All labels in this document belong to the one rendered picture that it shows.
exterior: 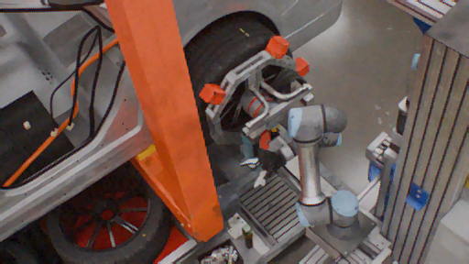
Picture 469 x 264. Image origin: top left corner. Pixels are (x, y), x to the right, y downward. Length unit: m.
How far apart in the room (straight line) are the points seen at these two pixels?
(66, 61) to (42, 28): 0.32
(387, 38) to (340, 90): 0.61
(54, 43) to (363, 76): 2.13
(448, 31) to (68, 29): 2.25
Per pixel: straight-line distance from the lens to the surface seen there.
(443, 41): 1.88
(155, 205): 3.34
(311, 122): 2.44
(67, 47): 3.48
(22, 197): 3.06
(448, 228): 2.45
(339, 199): 2.65
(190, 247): 3.32
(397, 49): 4.64
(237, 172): 3.70
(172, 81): 2.17
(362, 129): 4.15
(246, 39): 3.05
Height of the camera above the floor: 3.36
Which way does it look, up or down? 54 degrees down
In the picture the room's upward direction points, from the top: 10 degrees counter-clockwise
